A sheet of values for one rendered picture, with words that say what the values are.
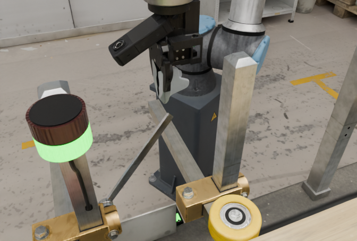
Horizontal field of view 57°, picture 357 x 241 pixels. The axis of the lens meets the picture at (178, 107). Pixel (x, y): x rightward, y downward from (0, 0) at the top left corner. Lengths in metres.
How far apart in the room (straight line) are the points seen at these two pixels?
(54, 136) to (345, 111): 0.53
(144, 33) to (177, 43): 0.06
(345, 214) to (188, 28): 0.40
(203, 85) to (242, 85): 0.79
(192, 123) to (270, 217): 0.61
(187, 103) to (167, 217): 0.63
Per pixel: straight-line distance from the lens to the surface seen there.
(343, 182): 0.93
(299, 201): 0.84
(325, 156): 0.77
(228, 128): 0.51
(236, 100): 0.48
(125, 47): 0.56
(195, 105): 1.22
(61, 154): 0.36
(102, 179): 1.79
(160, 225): 0.71
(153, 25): 0.57
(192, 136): 1.33
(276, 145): 2.01
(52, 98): 0.38
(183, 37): 0.59
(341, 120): 0.71
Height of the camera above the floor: 1.34
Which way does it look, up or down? 38 degrees down
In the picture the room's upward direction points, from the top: straight up
